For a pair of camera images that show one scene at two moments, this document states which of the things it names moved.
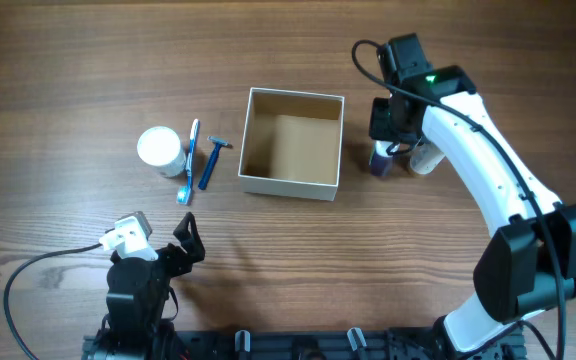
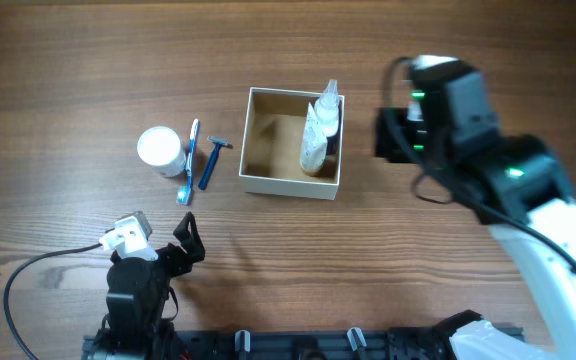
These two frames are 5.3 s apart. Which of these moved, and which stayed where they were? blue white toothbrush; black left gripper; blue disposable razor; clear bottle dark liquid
Moved: clear bottle dark liquid
Stayed: blue disposable razor; blue white toothbrush; black left gripper
